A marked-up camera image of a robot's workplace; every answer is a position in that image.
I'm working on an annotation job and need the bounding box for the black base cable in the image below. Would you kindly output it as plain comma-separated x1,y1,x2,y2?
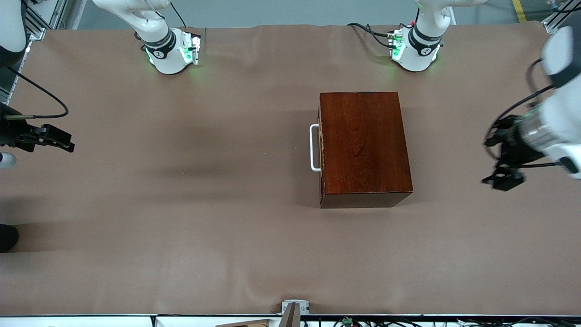
347,22,394,49
170,0,192,28

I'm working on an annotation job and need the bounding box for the brown slanted wooden post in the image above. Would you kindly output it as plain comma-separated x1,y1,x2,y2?
278,303,301,327

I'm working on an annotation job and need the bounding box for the dark wooden drawer cabinet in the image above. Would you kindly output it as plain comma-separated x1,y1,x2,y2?
319,92,414,208

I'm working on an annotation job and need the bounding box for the black left base cable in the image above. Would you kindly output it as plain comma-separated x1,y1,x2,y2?
347,22,394,49

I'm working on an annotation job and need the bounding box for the wooden drawer with white handle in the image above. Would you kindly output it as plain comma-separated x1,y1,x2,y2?
310,98,325,196

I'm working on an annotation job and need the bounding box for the brown wooden board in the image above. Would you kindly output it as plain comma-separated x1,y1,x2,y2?
214,319,269,327

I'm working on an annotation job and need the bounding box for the brown table cloth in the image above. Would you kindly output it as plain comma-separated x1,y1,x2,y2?
0,22,581,317

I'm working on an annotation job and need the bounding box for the grey metal mount bracket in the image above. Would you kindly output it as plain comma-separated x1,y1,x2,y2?
281,300,310,316

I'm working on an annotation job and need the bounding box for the silver aluminium frame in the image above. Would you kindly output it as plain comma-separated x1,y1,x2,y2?
20,0,87,41
542,0,581,35

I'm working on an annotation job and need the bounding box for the black right base cable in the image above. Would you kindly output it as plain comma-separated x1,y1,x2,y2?
170,0,192,28

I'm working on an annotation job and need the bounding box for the black round object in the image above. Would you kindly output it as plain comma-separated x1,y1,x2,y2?
0,224,20,253

